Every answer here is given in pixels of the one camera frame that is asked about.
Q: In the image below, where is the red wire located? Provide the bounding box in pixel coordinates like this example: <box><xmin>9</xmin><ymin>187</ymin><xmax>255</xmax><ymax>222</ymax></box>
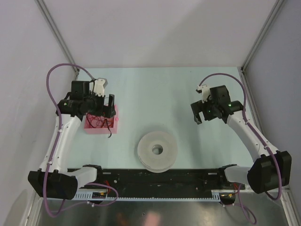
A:
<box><xmin>85</xmin><ymin>113</ymin><xmax>109</xmax><ymax>129</ymax></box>

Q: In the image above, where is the white plastic spool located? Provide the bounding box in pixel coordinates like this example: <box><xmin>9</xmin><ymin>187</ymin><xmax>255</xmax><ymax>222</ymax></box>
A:
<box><xmin>137</xmin><ymin>131</ymin><xmax>178</xmax><ymax>173</ymax></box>

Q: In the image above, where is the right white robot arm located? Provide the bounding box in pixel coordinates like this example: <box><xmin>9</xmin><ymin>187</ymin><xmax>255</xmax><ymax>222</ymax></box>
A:
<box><xmin>191</xmin><ymin>85</ymin><xmax>292</xmax><ymax>194</ymax></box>

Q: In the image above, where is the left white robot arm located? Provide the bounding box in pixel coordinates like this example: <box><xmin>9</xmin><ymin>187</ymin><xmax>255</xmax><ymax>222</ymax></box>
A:
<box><xmin>28</xmin><ymin>78</ymin><xmax>116</xmax><ymax>200</ymax></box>

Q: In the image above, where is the pink plastic box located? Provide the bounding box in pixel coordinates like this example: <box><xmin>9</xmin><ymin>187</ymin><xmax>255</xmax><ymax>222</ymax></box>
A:
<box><xmin>84</xmin><ymin>105</ymin><xmax>119</xmax><ymax>135</ymax></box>

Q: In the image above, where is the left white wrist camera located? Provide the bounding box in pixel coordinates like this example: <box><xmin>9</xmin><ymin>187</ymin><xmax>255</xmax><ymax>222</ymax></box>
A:
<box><xmin>92</xmin><ymin>78</ymin><xmax>108</xmax><ymax>97</ymax></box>

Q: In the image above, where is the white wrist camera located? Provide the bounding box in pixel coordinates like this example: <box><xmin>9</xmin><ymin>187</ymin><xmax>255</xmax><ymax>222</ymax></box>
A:
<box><xmin>196</xmin><ymin>84</ymin><xmax>211</xmax><ymax>103</ymax></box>
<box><xmin>92</xmin><ymin>78</ymin><xmax>108</xmax><ymax>97</ymax></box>

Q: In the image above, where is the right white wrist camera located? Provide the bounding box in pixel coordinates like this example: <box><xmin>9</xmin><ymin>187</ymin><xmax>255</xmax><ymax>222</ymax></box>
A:
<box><xmin>196</xmin><ymin>84</ymin><xmax>211</xmax><ymax>103</ymax></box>

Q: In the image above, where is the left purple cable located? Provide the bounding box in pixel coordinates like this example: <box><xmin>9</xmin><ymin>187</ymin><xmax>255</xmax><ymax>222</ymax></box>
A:
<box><xmin>43</xmin><ymin>63</ymin><xmax>119</xmax><ymax>218</ymax></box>

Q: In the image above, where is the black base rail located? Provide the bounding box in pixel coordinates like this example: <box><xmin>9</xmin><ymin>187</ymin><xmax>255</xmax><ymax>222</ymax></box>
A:
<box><xmin>67</xmin><ymin>167</ymin><xmax>246</xmax><ymax>198</ymax></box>

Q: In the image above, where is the grey slotted cable duct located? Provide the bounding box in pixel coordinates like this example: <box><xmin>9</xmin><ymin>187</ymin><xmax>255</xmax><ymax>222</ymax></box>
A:
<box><xmin>73</xmin><ymin>189</ymin><xmax>236</xmax><ymax>202</ymax></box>

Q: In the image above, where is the right aluminium frame post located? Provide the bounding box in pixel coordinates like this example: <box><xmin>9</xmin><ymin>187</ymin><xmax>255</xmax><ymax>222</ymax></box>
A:
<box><xmin>240</xmin><ymin>0</ymin><xmax>287</xmax><ymax>72</ymax></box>

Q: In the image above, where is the aluminium frame post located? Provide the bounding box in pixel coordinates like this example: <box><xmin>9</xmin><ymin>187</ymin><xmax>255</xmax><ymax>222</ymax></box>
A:
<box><xmin>240</xmin><ymin>0</ymin><xmax>287</xmax><ymax>72</ymax></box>
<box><xmin>34</xmin><ymin>0</ymin><xmax>80</xmax><ymax>73</ymax></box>

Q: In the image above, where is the left aluminium frame post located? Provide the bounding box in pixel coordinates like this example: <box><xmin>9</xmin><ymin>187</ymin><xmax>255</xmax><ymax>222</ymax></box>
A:
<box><xmin>34</xmin><ymin>0</ymin><xmax>80</xmax><ymax>73</ymax></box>

